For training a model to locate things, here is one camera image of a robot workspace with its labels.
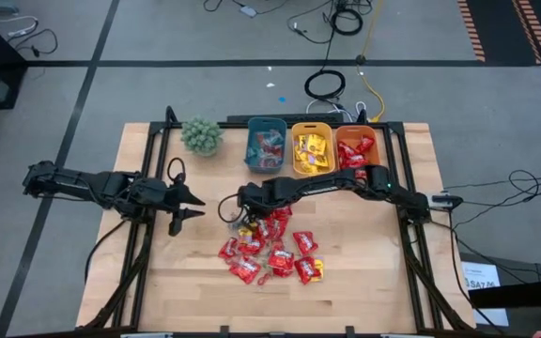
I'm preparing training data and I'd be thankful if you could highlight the black coiled floor cable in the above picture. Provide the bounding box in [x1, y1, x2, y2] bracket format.
[330, 8, 364, 37]
[303, 69, 347, 100]

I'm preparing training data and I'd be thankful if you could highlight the potted green succulent plant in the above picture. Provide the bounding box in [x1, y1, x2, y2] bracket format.
[179, 115, 224, 158]

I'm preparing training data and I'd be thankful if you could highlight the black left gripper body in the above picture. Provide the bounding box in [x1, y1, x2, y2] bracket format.
[129, 176, 187, 238]

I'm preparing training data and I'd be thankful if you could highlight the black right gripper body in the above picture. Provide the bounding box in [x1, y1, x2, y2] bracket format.
[237, 180, 284, 220]

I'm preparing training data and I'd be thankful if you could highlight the orange plastic bin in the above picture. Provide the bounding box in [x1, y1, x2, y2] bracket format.
[334, 124, 382, 182]

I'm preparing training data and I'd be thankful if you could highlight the black desk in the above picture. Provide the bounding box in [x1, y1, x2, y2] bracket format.
[457, 253, 541, 338]

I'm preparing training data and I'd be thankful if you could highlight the yellow plastic bin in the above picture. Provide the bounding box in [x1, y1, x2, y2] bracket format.
[291, 121, 336, 180]

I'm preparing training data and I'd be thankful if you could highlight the yellow floor cable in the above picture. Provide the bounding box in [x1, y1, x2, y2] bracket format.
[355, 0, 387, 123]

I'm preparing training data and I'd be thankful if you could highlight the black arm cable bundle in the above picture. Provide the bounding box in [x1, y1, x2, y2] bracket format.
[439, 168, 541, 283]

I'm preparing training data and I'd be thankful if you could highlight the white floor cable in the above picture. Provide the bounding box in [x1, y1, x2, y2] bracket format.
[0, 15, 39, 38]

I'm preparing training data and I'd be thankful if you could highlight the thin black floor cable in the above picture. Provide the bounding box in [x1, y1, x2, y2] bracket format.
[7, 28, 59, 58]

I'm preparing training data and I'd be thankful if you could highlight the teal plastic bin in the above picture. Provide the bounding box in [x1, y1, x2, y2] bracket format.
[245, 116, 288, 174]

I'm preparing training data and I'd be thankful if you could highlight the white paper sign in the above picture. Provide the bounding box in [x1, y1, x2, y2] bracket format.
[460, 261, 510, 328]

